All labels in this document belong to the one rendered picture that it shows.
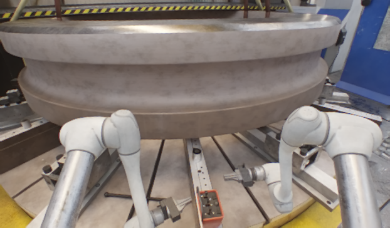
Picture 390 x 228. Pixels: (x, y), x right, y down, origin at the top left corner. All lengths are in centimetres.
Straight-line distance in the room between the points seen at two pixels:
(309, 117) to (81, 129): 87
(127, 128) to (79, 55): 94
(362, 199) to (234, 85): 123
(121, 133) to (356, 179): 84
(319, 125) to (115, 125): 78
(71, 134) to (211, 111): 104
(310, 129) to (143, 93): 127
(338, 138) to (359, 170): 12
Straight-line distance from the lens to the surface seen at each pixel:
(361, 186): 79
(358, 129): 85
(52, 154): 292
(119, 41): 144
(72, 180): 81
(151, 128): 164
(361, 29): 600
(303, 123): 77
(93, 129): 86
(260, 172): 127
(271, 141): 217
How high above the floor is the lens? 189
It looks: 28 degrees down
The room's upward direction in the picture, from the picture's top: straight up
